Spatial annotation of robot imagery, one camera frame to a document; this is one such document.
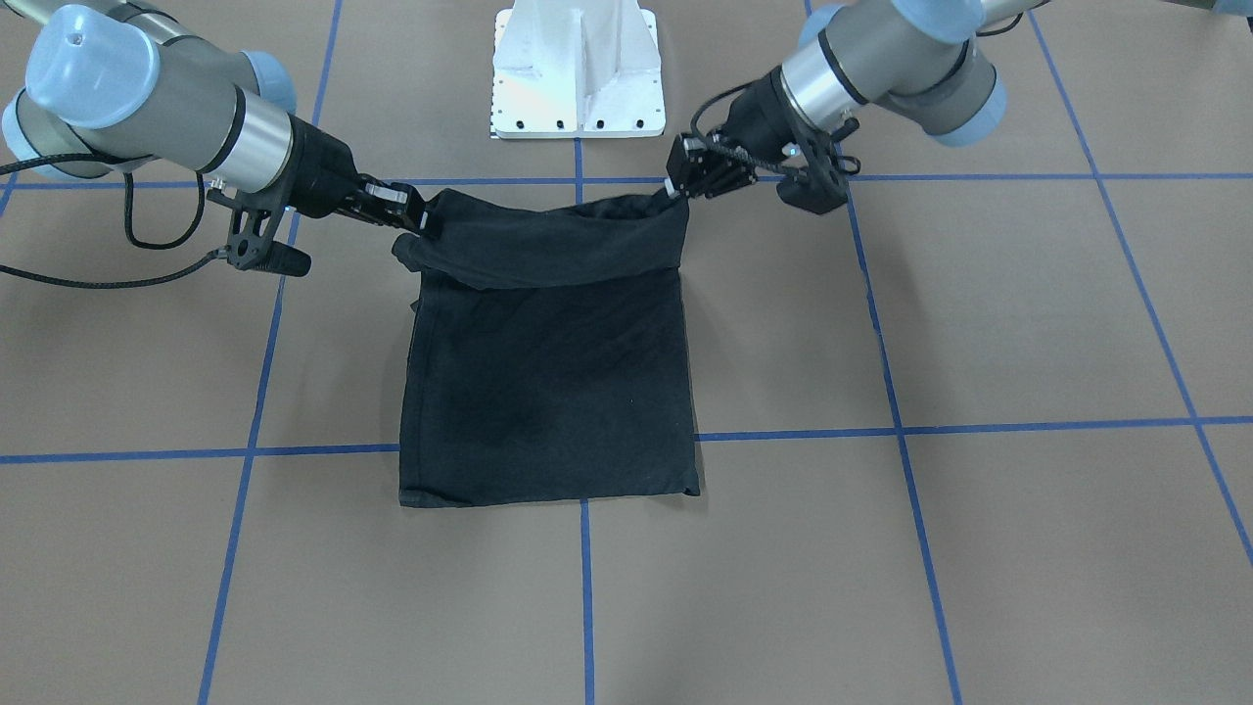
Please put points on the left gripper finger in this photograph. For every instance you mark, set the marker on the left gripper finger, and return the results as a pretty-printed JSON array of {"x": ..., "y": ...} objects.
[
  {"x": 688, "y": 154},
  {"x": 710, "y": 185}
]

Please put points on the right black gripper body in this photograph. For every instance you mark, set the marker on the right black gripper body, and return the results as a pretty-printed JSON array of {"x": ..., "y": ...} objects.
[{"x": 320, "y": 170}]

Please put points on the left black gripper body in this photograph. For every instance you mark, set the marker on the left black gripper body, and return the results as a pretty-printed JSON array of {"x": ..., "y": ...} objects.
[{"x": 757, "y": 124}]

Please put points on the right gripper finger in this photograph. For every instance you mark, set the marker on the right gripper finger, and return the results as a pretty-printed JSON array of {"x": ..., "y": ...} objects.
[
  {"x": 377, "y": 195},
  {"x": 419, "y": 222}
]

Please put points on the black graphic t-shirt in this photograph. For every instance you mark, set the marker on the black graphic t-shirt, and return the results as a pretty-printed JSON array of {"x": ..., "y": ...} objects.
[{"x": 548, "y": 358}]

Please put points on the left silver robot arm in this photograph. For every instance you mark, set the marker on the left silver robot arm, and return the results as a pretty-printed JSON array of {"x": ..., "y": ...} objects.
[{"x": 917, "y": 59}]

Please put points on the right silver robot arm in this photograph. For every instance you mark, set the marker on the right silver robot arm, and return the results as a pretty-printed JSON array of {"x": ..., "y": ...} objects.
[{"x": 113, "y": 85}]

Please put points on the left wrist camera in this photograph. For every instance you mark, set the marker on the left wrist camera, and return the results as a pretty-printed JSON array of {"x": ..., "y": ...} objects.
[{"x": 821, "y": 185}]

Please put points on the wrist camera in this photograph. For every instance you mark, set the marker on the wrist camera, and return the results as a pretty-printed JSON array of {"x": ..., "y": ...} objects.
[
  {"x": 255, "y": 219},
  {"x": 821, "y": 185}
]

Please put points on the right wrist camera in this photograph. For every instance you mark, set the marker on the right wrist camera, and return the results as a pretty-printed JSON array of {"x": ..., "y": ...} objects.
[{"x": 255, "y": 219}]

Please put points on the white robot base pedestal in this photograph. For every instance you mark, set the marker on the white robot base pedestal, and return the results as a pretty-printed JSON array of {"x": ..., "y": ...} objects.
[{"x": 576, "y": 70}]

